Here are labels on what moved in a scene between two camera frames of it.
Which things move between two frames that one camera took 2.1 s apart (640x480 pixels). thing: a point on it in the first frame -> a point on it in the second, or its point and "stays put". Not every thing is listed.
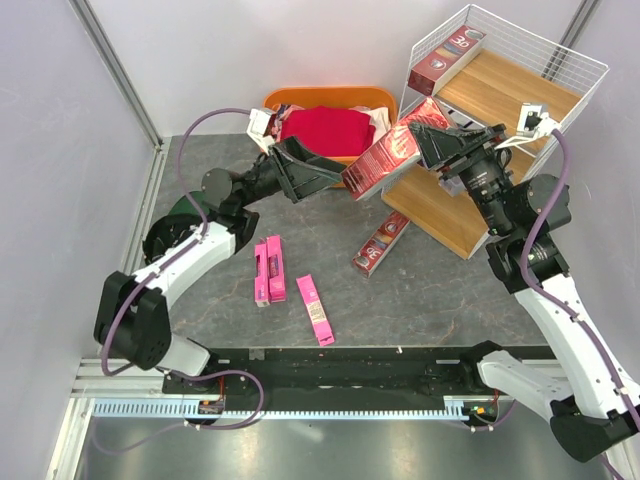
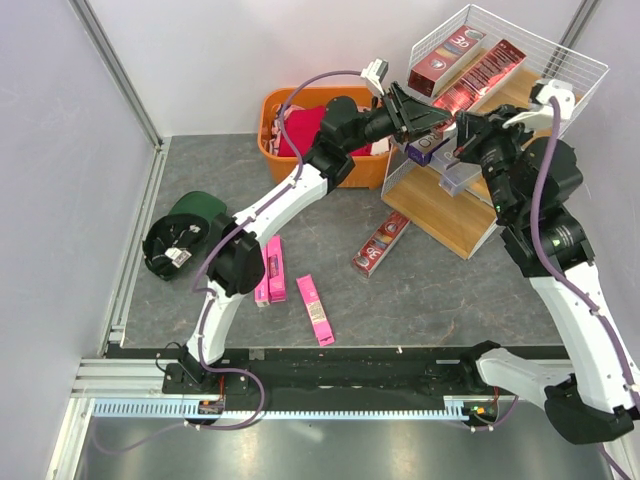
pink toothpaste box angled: [321, 324] stays put
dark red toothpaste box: [395, 154] -> [463, 95]
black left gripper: [282, 152] -> [411, 117]
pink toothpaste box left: [261, 283] stays put
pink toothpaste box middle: [275, 269] stays put
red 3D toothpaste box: [439, 65] stays put
